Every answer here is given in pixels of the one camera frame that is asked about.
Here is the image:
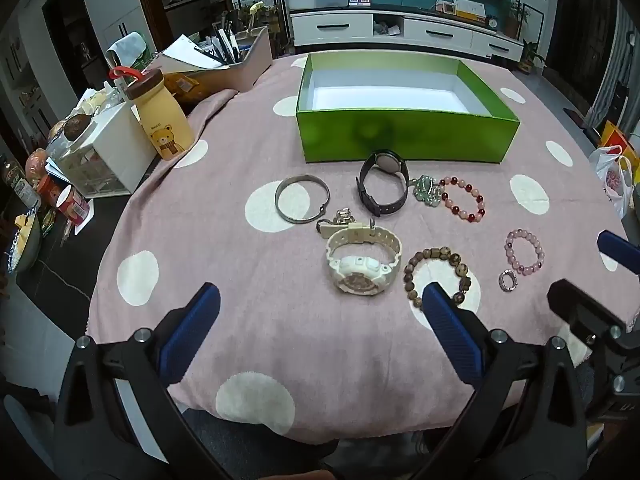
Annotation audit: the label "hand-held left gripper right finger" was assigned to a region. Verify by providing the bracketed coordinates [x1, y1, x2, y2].
[415, 281, 587, 480]

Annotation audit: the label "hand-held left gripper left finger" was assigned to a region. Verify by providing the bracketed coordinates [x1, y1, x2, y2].
[52, 282, 236, 480]

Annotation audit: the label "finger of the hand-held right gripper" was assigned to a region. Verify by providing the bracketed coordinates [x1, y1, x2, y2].
[597, 230, 640, 277]
[547, 279, 628, 348]

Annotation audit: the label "brown wooden bead bracelet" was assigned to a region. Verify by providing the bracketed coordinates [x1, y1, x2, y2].
[403, 246, 473, 313]

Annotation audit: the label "pale pink bead bracelet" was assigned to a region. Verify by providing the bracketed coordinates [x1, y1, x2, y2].
[505, 229, 545, 276]

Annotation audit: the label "white sports wristwatch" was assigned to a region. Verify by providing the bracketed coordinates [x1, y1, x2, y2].
[320, 220, 403, 297]

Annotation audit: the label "red and pink bead bracelet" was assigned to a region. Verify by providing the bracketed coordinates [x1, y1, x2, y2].
[440, 176, 487, 223]

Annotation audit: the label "green jade pendant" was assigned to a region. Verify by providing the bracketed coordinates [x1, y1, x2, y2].
[413, 175, 446, 209]

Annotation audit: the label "green cardboard box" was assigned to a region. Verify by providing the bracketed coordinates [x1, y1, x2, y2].
[295, 51, 522, 165]

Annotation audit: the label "white plastic bag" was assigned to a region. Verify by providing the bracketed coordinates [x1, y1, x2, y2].
[589, 145, 637, 219]

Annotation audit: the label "pink polka-dot blanket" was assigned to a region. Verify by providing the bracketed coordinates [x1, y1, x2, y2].
[85, 52, 636, 447]

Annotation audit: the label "yellow paper bag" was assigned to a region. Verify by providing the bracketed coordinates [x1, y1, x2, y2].
[599, 120, 640, 162]

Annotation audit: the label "silver bangle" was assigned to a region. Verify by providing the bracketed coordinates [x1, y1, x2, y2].
[275, 175, 331, 225]

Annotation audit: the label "small silver charm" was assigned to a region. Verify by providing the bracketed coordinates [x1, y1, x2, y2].
[316, 207, 359, 236]

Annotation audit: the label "red snack cups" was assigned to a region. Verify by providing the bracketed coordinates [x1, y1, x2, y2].
[37, 175, 92, 227]

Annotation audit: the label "black wristwatch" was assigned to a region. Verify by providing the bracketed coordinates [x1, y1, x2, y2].
[356, 149, 409, 217]

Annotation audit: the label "bowl of food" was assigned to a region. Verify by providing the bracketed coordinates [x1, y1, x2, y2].
[4, 212, 42, 274]

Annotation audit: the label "white storage box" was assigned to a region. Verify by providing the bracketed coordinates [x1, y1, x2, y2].
[52, 102, 158, 197]

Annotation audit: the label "yellow bear bottle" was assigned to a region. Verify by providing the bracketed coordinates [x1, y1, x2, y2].
[109, 66, 197, 162]

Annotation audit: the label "small potted plant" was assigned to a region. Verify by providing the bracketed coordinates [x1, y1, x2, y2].
[520, 40, 547, 74]

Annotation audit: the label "brown round fruit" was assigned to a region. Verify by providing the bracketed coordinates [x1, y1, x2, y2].
[62, 114, 92, 142]

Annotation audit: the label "orange snack packet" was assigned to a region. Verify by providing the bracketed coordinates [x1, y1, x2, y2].
[164, 72, 202, 97]

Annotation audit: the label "tall potted plant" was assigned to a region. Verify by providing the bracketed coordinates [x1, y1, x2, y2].
[502, 0, 532, 39]

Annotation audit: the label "beige desk tray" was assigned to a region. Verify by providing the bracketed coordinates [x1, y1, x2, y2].
[197, 26, 275, 95]

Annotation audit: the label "white papers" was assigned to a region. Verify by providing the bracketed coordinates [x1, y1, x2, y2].
[152, 35, 231, 72]

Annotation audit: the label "white desk calendar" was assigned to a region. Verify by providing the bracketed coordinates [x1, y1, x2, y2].
[435, 0, 487, 24]

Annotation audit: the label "bundle of pens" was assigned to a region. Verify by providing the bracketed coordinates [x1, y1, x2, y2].
[202, 10, 252, 66]

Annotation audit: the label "white TV cabinet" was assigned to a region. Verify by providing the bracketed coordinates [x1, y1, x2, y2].
[289, 5, 526, 61]

